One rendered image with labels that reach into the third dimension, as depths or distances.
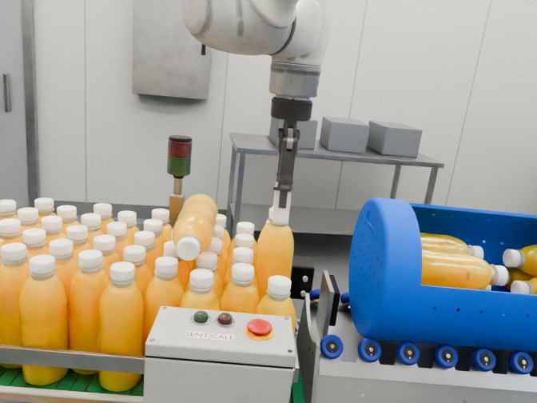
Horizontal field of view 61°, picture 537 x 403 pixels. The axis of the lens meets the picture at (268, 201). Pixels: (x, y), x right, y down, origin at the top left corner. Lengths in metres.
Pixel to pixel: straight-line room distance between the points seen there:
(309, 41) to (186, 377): 0.55
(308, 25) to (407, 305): 0.51
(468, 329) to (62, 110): 3.77
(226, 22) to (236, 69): 3.45
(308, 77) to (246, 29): 0.18
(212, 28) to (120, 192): 3.70
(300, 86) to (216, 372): 0.48
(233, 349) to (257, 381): 0.06
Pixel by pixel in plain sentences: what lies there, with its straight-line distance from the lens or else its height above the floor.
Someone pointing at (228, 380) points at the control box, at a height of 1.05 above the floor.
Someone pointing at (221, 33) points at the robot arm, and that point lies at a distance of 0.68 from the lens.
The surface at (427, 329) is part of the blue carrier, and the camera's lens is 0.92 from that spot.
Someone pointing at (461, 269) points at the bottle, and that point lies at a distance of 0.94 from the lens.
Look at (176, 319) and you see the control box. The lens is 0.70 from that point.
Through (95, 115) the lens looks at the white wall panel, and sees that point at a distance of 4.21.
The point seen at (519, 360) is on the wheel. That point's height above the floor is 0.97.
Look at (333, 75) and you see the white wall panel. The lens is 4.28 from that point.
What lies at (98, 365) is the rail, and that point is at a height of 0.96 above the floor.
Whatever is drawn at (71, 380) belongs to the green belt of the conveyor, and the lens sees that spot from 0.93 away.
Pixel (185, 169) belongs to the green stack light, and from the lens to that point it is 1.25.
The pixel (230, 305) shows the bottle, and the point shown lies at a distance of 0.82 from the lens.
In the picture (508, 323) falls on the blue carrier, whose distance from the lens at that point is 0.96.
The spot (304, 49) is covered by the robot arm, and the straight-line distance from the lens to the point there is 0.80.
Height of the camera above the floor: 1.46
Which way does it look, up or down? 16 degrees down
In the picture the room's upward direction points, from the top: 6 degrees clockwise
